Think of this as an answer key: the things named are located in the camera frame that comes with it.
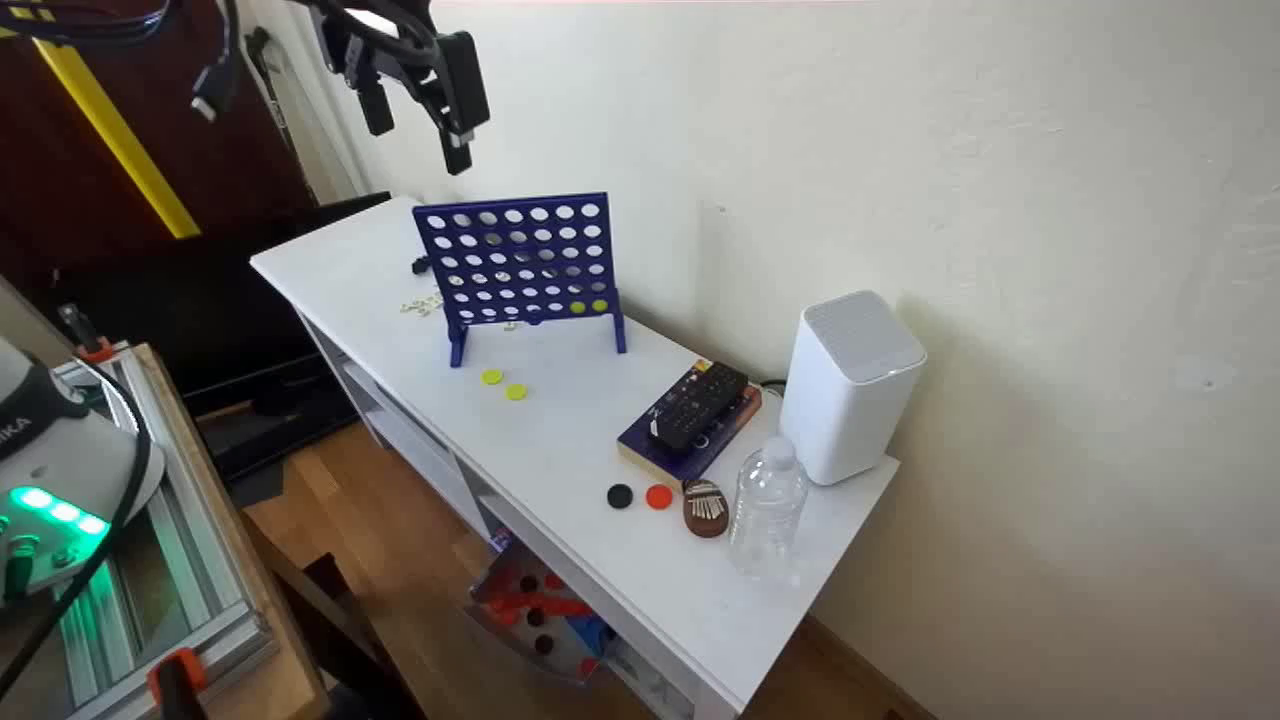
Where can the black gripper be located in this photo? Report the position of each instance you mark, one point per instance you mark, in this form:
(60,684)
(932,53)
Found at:
(401,47)

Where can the white robot base green light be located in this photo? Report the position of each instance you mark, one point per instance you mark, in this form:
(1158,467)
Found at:
(54,467)

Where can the brown round object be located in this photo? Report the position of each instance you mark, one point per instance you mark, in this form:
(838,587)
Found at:
(707,509)

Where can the yellow strip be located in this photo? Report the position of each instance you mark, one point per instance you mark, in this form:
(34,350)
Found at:
(120,142)

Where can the black low furniture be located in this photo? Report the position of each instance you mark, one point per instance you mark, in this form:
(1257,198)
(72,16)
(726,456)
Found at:
(200,321)

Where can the dark brown door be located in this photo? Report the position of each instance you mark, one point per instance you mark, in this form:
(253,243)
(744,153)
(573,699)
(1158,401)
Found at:
(81,174)

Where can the white table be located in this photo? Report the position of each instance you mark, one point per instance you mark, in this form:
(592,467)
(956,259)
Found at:
(560,446)

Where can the orange clamp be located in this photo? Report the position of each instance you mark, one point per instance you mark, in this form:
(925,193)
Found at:
(100,352)
(179,675)

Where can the black remote control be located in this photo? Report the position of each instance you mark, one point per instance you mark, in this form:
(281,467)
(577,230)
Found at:
(696,404)

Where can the black game disc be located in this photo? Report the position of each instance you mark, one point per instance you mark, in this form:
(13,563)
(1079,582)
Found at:
(617,499)

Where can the blue flat board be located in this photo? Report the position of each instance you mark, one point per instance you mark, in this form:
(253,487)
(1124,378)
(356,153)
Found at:
(694,449)

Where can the red game disc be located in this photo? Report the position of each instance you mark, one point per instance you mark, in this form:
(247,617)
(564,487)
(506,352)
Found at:
(656,499)

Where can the white box speaker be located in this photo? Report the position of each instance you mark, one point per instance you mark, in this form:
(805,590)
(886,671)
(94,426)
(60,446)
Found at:
(845,385)

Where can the wooden board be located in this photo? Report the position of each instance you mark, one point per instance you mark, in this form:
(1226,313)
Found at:
(253,603)

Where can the colourful game box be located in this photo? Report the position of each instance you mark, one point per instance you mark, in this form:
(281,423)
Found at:
(541,612)

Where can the clear plastic bottle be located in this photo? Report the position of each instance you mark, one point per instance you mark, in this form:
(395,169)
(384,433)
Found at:
(771,513)

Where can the aluminium profile stand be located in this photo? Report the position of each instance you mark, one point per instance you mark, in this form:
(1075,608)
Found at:
(161,587)

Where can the blue connect four frame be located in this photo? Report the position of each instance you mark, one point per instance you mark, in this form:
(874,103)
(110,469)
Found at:
(527,267)

